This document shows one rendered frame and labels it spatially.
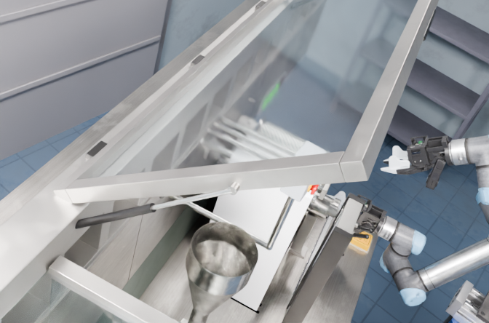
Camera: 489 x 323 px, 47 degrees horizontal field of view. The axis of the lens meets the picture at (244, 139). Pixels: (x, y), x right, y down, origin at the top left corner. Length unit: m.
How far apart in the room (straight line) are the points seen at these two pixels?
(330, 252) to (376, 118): 0.73
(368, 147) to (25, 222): 0.56
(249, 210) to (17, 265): 0.81
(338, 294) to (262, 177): 1.30
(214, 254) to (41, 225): 0.44
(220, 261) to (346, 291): 0.85
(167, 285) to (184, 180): 1.05
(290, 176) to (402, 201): 3.27
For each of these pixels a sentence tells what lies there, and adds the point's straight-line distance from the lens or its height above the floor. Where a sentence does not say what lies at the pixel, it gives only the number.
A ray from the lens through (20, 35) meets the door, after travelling 3.01.
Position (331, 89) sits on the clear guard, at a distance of 0.97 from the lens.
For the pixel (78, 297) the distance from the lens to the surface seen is 0.98.
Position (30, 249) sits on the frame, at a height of 1.65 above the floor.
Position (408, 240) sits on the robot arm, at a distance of 1.99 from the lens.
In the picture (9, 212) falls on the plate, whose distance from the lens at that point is 1.28.
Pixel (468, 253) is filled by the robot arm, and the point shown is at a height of 1.20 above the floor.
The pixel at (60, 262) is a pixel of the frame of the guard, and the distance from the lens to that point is 1.00.
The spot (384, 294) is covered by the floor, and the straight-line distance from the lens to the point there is 3.38.
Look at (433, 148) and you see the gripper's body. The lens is 1.73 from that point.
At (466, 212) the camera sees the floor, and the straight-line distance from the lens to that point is 4.24.
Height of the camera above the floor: 2.41
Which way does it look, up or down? 38 degrees down
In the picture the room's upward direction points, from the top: 19 degrees clockwise
